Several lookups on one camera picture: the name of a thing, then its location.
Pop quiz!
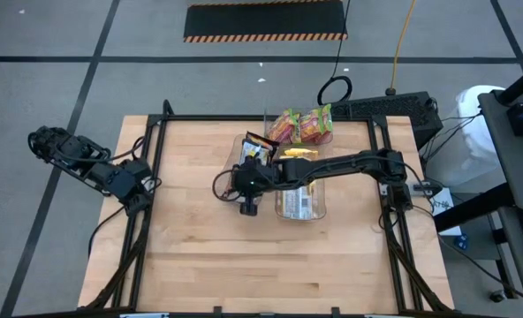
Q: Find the black aluminium table frame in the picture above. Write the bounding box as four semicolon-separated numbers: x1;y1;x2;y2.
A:
78;99;456;318

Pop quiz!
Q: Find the yellow hanging cable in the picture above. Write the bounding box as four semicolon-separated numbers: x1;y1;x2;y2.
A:
388;0;418;96

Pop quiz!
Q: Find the clear plastic bin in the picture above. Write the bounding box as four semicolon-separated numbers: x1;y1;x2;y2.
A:
271;144;328;221
223;132;281;216
263;104;335;147

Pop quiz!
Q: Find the black floor cable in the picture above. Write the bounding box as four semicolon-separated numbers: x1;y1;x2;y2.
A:
87;203;129;258
436;232;523;298

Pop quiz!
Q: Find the white plastic bag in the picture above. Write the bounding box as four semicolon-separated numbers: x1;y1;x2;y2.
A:
454;84;508;160

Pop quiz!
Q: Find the thick black hanging cable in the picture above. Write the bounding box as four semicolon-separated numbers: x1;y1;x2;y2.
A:
316;0;353;109

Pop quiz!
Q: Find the black cart post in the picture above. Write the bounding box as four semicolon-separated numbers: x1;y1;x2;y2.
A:
494;58;523;106

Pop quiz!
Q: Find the black hazard-striped floor mat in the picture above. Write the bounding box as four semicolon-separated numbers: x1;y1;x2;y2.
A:
182;0;348;44

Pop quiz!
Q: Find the white paper sheet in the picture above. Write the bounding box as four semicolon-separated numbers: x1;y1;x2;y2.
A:
428;193;464;237

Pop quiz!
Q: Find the grey cart with black frame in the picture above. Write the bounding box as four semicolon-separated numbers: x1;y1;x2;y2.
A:
433;87;523;318

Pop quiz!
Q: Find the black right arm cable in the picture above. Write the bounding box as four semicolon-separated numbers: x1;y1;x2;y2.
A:
211;170;245;203

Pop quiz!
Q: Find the yellow Maruchan ramen pack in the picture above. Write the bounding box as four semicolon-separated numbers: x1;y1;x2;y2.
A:
280;184;318;221
278;148;320;161

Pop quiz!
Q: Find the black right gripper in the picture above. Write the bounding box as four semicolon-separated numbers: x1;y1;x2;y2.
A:
233;159;275;217

